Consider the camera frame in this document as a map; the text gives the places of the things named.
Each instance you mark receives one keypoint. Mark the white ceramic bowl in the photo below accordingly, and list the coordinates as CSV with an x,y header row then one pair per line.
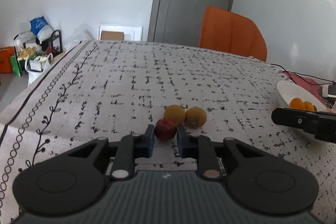
x,y
286,91

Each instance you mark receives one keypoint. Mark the brown kiwi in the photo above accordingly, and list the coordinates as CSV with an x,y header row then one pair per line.
x,y
195,117
175,113

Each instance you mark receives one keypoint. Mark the blue plastic bag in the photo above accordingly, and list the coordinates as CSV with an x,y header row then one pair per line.
x,y
40,28

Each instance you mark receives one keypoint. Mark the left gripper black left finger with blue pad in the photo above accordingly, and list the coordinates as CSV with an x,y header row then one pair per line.
x,y
127,150

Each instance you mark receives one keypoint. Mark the brown kiwi left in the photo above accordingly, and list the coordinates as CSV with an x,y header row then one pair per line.
x,y
175,113

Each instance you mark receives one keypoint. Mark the white shopping bag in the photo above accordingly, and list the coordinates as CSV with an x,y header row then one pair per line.
x,y
36,66

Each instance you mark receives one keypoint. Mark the large orange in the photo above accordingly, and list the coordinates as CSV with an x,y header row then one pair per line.
x,y
297,103

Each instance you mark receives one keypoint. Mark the orange red table mat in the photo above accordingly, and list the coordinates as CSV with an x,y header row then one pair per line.
x,y
311,86

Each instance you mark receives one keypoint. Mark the black metal rack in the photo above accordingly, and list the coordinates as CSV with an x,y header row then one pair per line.
x,y
53,44

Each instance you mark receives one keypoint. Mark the medium orange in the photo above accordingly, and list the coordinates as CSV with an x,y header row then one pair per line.
x,y
309,106

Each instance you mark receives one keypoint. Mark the brown kiwi right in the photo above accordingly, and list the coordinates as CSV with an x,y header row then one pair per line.
x,y
195,117

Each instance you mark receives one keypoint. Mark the small red apple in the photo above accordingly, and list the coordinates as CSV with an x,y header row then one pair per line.
x,y
165,129

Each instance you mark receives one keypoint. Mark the orange paper bag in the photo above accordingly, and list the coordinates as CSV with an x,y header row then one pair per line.
x,y
5,64

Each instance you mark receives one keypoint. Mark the orange chair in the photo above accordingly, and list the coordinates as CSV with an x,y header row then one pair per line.
x,y
231,33

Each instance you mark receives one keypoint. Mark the black white power adapter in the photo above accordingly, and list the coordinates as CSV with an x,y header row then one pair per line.
x,y
329,91

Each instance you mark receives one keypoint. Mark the patterned white tablecloth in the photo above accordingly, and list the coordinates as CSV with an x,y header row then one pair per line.
x,y
112,89

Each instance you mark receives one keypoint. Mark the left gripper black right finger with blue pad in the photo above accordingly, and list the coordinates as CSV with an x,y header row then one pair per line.
x,y
205,151

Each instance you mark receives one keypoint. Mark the white foam packaging board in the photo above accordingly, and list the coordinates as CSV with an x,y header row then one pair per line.
x,y
118,32

